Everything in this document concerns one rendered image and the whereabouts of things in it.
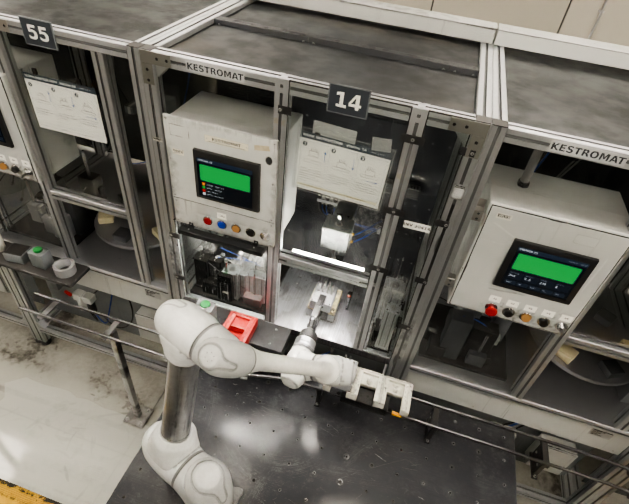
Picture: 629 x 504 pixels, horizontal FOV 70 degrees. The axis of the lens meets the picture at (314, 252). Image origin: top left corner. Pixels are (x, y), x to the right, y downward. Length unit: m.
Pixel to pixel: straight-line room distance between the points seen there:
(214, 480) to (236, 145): 1.12
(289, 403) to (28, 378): 1.76
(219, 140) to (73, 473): 1.98
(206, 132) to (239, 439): 1.24
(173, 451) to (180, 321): 0.56
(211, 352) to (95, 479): 1.70
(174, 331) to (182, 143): 0.67
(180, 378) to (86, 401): 1.64
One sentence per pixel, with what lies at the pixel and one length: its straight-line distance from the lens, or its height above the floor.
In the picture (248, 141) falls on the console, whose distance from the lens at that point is 1.55.
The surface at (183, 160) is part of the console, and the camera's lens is 1.72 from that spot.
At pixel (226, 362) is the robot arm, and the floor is 1.49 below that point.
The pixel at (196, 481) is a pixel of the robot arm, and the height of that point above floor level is 0.95.
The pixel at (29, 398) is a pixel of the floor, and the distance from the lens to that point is 3.23.
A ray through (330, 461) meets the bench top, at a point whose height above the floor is 0.68.
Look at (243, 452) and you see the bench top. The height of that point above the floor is 0.68.
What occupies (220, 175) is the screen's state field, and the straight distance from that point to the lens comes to 1.64.
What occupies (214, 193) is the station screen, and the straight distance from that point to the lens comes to 1.70.
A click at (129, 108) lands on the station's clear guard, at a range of 1.79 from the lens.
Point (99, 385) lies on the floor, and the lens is 3.14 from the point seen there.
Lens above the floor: 2.54
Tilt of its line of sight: 41 degrees down
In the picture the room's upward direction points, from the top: 7 degrees clockwise
